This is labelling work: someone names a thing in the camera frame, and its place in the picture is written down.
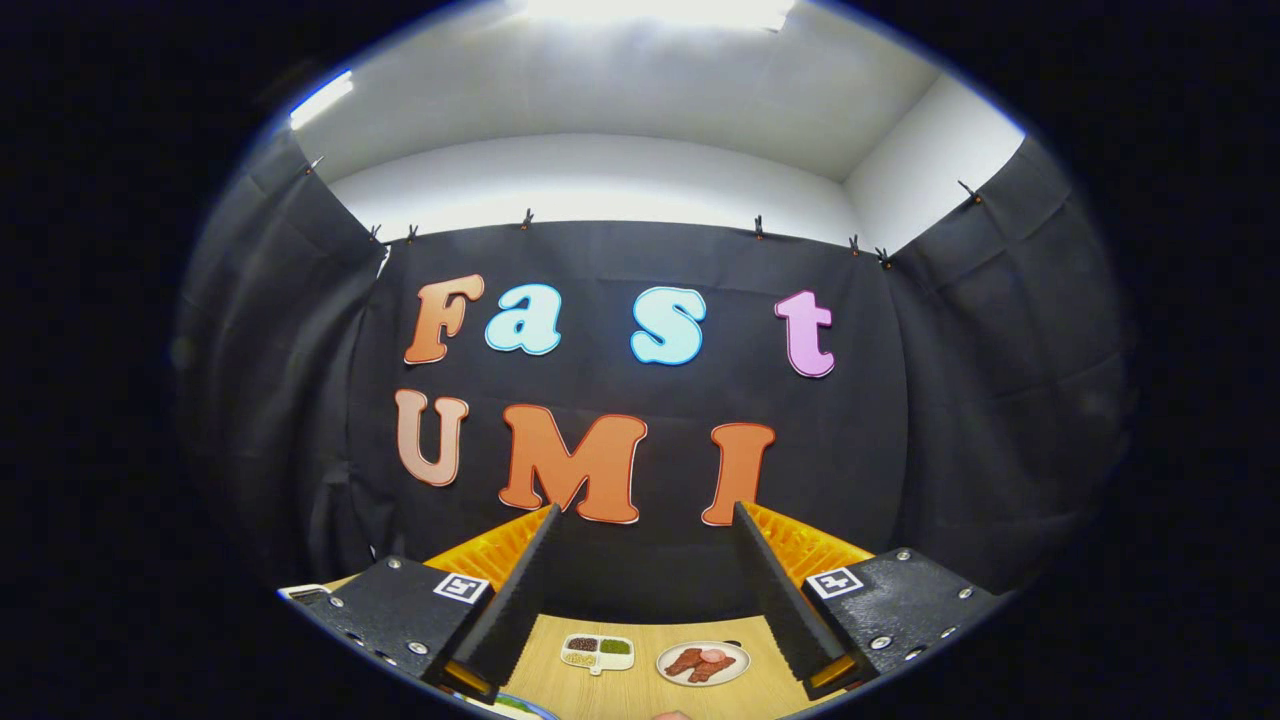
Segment white oval plate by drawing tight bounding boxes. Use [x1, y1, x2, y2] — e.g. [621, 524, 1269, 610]
[656, 641, 752, 688]

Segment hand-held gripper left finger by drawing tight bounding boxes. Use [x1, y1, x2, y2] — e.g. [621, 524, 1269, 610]
[300, 503, 563, 706]

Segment row of black clips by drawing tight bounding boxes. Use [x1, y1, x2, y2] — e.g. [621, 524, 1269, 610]
[310, 155, 986, 269]

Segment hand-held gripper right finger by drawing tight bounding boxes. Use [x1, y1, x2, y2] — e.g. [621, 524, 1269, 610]
[733, 500, 1009, 703]

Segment blue plate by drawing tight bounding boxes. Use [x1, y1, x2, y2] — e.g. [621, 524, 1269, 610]
[455, 688, 561, 720]

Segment white divided condiment dish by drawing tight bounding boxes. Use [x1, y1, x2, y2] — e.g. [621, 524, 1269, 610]
[560, 634, 636, 676]

